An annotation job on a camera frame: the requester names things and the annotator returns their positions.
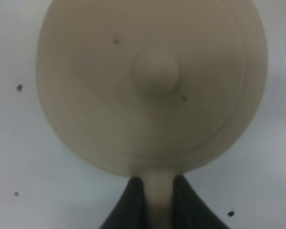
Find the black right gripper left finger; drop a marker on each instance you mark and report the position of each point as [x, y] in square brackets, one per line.
[130, 211]

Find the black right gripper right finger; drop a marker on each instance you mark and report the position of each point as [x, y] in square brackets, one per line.
[188, 211]

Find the beige ceramic teapot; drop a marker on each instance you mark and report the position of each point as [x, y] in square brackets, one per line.
[151, 88]

